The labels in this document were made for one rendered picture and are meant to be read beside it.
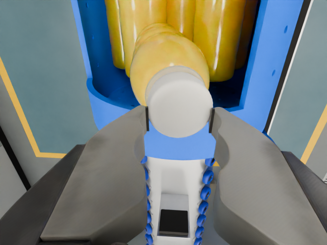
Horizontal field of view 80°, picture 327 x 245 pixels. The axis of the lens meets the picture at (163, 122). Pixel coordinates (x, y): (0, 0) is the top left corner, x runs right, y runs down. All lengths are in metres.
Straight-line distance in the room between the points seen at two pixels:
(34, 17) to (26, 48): 0.24
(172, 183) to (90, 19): 0.56
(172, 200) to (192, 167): 0.15
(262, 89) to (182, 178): 0.52
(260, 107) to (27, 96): 1.86
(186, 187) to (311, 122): 1.40
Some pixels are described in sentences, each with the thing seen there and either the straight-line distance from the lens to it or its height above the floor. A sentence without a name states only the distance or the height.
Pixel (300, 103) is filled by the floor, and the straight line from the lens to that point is 1.80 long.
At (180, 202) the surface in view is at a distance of 0.74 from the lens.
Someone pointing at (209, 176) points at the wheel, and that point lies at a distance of 0.63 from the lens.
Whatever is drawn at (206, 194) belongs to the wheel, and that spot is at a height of 0.98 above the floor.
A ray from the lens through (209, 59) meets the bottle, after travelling 0.29.
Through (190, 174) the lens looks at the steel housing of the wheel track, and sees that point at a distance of 0.69.
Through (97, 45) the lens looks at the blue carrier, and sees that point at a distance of 0.36.
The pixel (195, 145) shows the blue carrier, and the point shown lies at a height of 1.23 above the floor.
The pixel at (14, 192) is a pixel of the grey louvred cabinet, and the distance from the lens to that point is 2.53.
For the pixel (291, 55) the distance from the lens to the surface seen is 1.45.
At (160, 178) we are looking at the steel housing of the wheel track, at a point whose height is 0.93.
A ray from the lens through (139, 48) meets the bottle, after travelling 0.16.
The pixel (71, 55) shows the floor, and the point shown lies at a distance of 1.63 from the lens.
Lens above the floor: 1.41
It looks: 59 degrees down
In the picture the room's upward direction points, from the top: 172 degrees counter-clockwise
